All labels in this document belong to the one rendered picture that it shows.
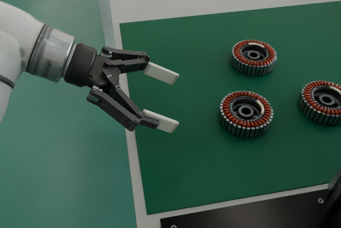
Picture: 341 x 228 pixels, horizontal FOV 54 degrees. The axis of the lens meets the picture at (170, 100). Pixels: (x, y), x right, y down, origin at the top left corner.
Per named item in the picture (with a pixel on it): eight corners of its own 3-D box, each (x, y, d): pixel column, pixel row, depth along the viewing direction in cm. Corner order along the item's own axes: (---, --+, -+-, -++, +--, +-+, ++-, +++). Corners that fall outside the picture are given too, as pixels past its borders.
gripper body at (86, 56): (69, 61, 66) (113, 78, 69) (58, 90, 60) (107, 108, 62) (80, 32, 61) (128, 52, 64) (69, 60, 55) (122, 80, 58)
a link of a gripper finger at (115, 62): (100, 80, 64) (96, 75, 64) (144, 72, 72) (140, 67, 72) (107, 66, 61) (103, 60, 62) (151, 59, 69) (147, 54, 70)
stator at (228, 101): (224, 141, 70) (226, 129, 67) (214, 102, 78) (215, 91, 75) (276, 137, 71) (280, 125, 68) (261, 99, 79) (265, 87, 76)
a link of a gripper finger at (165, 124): (143, 108, 59) (143, 111, 59) (179, 121, 61) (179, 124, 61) (137, 118, 61) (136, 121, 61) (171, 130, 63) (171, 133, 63)
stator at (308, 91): (326, 134, 71) (332, 123, 69) (287, 102, 78) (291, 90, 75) (360, 113, 76) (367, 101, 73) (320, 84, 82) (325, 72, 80)
